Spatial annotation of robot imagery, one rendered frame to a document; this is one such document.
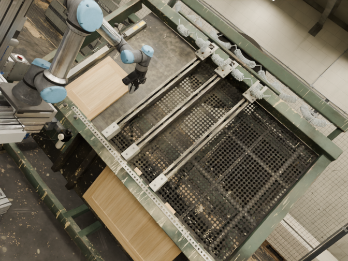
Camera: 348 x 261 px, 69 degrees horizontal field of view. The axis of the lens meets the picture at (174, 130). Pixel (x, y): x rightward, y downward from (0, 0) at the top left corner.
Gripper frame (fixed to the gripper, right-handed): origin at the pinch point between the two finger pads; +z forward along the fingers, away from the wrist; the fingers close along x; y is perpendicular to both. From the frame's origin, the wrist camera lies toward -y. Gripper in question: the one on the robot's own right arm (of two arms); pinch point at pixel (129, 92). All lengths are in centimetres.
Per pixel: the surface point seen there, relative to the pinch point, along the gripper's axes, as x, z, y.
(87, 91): 40, 35, 2
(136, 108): -0.6, 22.5, 14.9
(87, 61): 61, 25, 15
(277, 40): 38, 67, 541
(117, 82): 30.4, 23.6, 21.5
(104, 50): 61, 16, 30
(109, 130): -1.2, 34.5, -9.0
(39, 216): -2, 117, -60
